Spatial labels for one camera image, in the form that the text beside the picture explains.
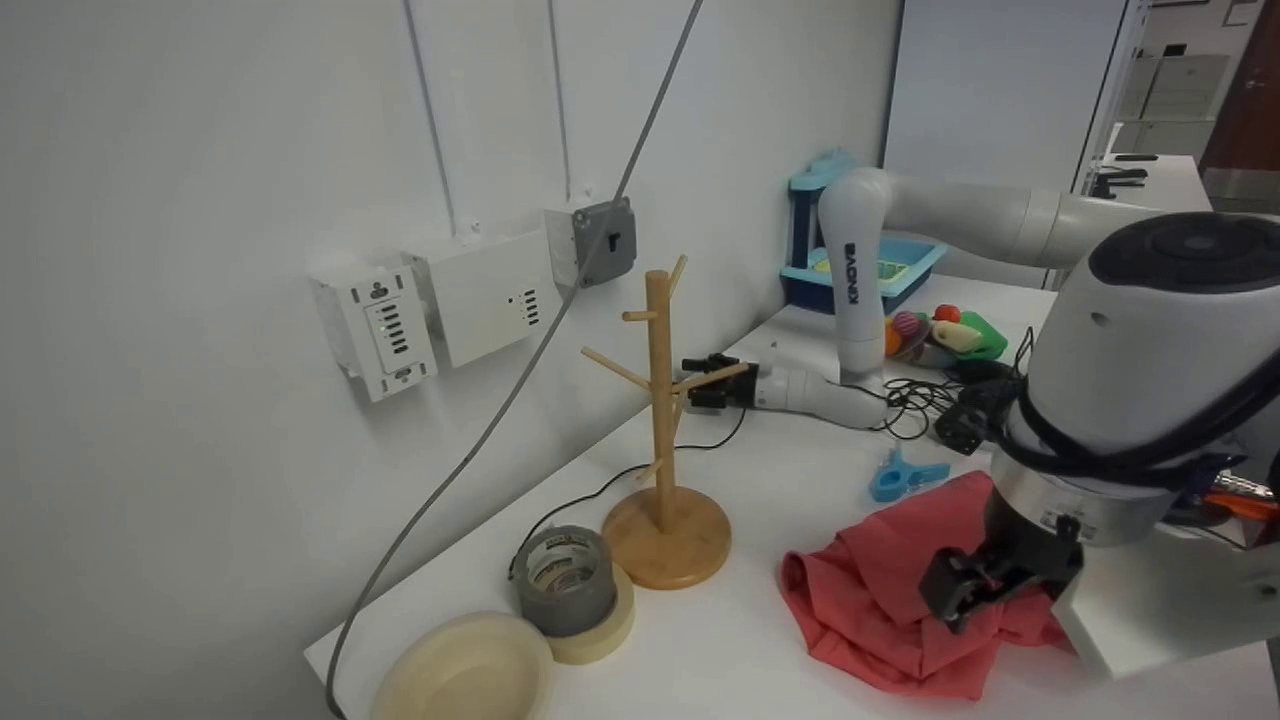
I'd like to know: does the grey tape roll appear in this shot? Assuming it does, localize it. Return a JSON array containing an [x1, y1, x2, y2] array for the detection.
[[509, 523, 614, 637]]

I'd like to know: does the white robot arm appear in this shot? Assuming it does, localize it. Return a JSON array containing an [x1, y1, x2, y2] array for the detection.
[[750, 167, 1280, 646]]

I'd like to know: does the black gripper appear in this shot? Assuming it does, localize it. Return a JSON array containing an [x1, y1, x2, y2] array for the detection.
[[921, 495, 1084, 632]]

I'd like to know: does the white wall junction box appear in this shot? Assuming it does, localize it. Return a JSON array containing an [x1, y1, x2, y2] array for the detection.
[[411, 241, 561, 370]]

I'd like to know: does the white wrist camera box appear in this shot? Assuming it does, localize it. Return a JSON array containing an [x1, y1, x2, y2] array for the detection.
[[1051, 538, 1280, 677]]

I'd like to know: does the grey hanging cable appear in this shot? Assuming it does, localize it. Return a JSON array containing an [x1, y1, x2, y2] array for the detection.
[[319, 0, 706, 720]]

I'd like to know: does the grey wall outlet box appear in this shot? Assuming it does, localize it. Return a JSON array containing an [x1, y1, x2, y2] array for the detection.
[[546, 195, 636, 290]]

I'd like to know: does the white wall socket box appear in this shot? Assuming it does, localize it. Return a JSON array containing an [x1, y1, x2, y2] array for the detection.
[[306, 257, 435, 403]]

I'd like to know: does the blue plastic clamp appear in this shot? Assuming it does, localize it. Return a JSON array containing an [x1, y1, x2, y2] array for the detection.
[[867, 447, 952, 504]]

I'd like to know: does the thin black cord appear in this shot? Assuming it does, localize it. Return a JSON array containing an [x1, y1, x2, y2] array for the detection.
[[517, 403, 750, 565]]

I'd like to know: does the cream tape roll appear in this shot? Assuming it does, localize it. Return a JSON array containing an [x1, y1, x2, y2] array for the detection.
[[546, 573, 636, 664]]

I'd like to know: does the wooden mug tree stand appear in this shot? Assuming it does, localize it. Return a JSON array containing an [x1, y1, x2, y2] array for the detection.
[[594, 265, 731, 593]]

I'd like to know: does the black power plug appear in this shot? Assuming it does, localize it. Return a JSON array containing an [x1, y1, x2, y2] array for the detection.
[[683, 354, 761, 408]]

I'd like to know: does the black cable bundle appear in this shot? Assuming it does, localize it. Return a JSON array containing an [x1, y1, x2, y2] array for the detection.
[[874, 355, 1033, 456]]

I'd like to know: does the salmon pink sweatshirt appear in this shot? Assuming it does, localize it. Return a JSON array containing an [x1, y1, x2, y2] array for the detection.
[[776, 471, 1066, 701]]

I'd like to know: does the cream shallow bowl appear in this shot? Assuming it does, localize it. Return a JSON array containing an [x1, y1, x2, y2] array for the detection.
[[370, 612, 550, 720]]

